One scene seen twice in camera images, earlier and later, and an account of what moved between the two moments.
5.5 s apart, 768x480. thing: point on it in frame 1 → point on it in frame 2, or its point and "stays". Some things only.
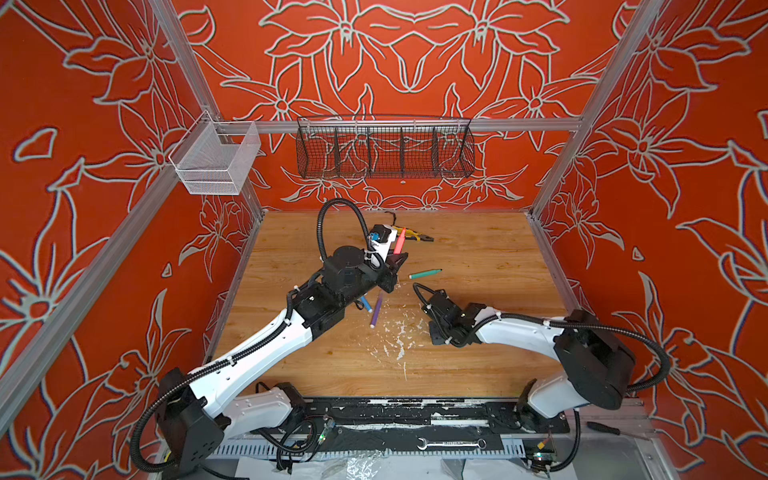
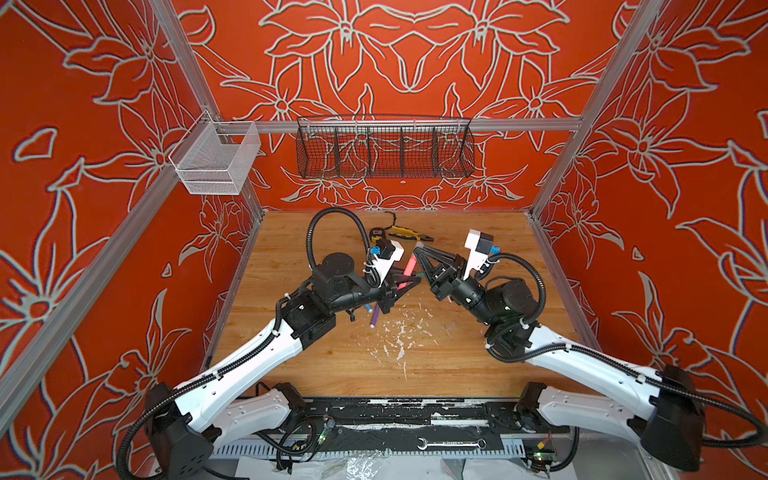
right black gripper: x=433 y=338 → x=442 y=278
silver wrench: x=481 y=444 stays
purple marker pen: x=377 y=311 stays
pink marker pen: x=400 y=242 → x=410 y=268
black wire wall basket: x=384 y=147 stays
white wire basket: x=214 y=156 stays
